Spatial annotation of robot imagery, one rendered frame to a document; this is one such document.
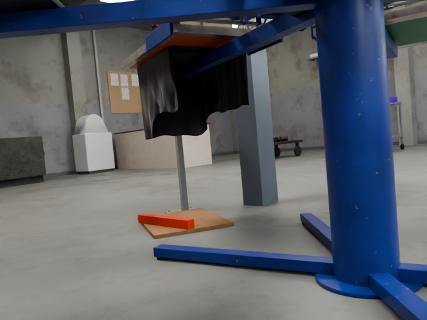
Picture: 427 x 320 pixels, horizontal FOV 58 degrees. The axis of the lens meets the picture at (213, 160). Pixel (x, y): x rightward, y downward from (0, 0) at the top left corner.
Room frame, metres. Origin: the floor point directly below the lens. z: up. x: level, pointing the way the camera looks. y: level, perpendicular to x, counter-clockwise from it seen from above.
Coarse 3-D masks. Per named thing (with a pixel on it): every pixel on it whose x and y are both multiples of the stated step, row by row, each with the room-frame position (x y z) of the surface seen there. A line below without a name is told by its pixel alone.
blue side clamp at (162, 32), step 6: (162, 24) 1.72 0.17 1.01; (168, 24) 1.66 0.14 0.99; (156, 30) 1.78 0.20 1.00; (162, 30) 1.72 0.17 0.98; (168, 30) 1.67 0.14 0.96; (150, 36) 1.85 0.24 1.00; (156, 36) 1.79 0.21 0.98; (162, 36) 1.73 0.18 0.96; (168, 36) 1.67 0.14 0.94; (150, 42) 1.86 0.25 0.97; (156, 42) 1.79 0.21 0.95; (150, 48) 1.87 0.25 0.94
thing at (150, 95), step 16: (144, 64) 2.17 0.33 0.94; (160, 64) 1.98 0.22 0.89; (144, 80) 2.20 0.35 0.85; (160, 80) 2.00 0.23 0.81; (144, 96) 2.22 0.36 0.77; (160, 96) 2.04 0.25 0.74; (176, 96) 1.90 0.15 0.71; (144, 112) 2.27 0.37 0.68; (160, 112) 2.05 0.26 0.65; (144, 128) 2.28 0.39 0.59
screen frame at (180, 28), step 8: (176, 24) 1.66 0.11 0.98; (184, 24) 1.68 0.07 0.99; (192, 24) 1.70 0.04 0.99; (176, 32) 1.67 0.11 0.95; (184, 32) 1.68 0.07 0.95; (192, 32) 1.70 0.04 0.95; (200, 32) 1.72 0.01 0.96; (208, 32) 1.74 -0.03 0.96; (216, 32) 1.76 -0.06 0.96; (224, 32) 1.78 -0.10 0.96; (232, 32) 1.80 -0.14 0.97; (240, 32) 1.82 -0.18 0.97; (168, 40) 1.78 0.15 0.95; (144, 48) 1.96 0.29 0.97; (136, 56) 2.08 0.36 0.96; (144, 56) 2.05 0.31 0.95; (120, 64) 2.34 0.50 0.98; (128, 64) 2.21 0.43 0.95
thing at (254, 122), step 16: (256, 64) 2.69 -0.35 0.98; (256, 80) 2.68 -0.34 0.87; (256, 96) 2.67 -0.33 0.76; (240, 112) 2.75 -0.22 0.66; (256, 112) 2.66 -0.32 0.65; (240, 128) 2.76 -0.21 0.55; (256, 128) 2.65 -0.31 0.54; (272, 128) 2.77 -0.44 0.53; (240, 144) 2.77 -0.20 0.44; (256, 144) 2.66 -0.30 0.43; (272, 144) 2.76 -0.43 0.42; (240, 160) 2.78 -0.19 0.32; (256, 160) 2.67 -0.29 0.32; (272, 160) 2.75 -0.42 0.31; (256, 176) 2.68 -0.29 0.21; (272, 176) 2.74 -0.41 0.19; (256, 192) 2.69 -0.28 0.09; (272, 192) 2.73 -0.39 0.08
